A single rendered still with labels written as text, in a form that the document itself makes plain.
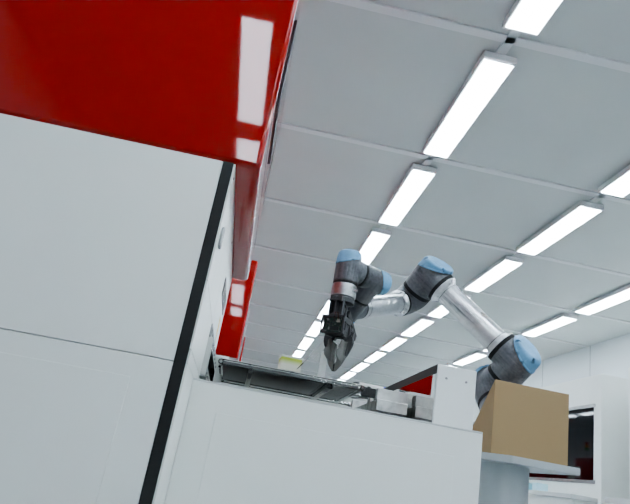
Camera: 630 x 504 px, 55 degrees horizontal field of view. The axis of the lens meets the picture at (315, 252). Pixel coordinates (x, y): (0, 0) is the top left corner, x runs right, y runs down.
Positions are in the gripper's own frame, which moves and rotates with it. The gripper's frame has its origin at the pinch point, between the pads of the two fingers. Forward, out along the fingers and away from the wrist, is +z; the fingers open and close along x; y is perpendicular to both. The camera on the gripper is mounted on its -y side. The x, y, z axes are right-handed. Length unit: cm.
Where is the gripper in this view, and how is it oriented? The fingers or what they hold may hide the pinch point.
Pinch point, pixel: (334, 367)
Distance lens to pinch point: 178.2
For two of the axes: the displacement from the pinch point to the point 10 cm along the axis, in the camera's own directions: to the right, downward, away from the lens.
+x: 9.1, 0.1, -4.1
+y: -3.8, -3.8, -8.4
